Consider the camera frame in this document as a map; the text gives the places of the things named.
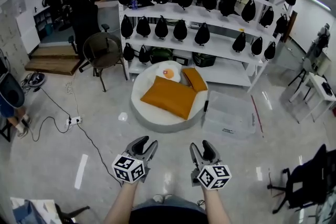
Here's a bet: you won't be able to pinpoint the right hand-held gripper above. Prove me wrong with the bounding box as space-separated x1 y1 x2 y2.
189 140 233 190

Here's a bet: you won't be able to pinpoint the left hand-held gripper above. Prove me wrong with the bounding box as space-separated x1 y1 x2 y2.
112 135 159 184

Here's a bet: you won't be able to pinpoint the clear plastic storage bin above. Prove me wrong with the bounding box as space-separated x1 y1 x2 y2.
201 90 257 140

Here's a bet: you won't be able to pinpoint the large orange pillow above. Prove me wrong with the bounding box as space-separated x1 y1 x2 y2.
140 76 197 121

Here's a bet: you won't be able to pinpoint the small orange pillow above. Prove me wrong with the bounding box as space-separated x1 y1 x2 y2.
182 67 208 92

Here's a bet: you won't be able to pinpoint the fried egg shaped pillow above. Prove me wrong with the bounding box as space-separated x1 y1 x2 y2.
151 61 183 84

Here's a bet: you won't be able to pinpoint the person's right forearm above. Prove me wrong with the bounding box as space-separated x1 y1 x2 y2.
201 187 232 224

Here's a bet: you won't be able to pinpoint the person's left forearm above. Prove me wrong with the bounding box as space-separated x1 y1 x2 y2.
103 180 140 224

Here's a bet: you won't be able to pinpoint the round white floor cushion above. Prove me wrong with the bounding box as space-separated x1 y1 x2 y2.
130 61 209 134

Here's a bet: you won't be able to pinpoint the person's grey denim shorts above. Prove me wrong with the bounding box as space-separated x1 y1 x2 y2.
141 193 207 215

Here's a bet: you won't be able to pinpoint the red floor tape line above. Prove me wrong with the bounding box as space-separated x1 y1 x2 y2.
250 94 265 138

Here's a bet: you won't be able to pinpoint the white floor tape strip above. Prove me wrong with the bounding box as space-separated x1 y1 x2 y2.
74 154 89 190

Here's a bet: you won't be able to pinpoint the person's dark shirt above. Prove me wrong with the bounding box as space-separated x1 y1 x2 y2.
128 206 211 224

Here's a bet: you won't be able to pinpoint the white power strip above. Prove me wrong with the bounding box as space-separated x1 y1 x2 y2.
65 116 83 125

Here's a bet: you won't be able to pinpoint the dark green case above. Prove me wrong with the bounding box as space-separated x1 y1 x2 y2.
193 52 217 68
150 47 173 64

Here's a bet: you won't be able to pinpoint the black chair base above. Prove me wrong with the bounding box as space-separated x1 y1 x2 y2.
54 203 91 224

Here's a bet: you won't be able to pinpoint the round brown wicker chair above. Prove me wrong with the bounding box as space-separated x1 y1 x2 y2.
82 32 129 93

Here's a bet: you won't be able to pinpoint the black mesh office chair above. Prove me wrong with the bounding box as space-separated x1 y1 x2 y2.
267 143 336 215

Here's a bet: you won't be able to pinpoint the white metal shelving unit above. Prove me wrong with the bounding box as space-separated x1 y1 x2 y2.
115 0 299 94

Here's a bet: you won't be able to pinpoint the wooden step platform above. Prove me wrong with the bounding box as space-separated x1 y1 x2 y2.
25 45 81 76

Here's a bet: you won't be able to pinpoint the blue and white box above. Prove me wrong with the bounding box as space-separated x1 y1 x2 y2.
10 197 62 224

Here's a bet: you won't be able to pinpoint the white table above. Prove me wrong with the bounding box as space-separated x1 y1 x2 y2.
288 72 336 124

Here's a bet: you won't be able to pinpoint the black high-back office chair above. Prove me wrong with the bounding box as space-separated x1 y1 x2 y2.
67 1 111 73

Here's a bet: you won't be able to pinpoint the black device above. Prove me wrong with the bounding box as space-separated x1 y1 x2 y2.
321 81 334 95

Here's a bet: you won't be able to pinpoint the white low cabinet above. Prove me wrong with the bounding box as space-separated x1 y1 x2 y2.
15 9 41 55

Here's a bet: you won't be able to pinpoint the ceiling light strip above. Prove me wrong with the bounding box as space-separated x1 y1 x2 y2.
308 0 332 12

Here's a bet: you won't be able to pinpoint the black power cable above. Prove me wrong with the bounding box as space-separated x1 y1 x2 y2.
30 86 124 187

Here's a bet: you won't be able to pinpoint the white cable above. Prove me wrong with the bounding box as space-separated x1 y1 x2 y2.
65 80 80 119

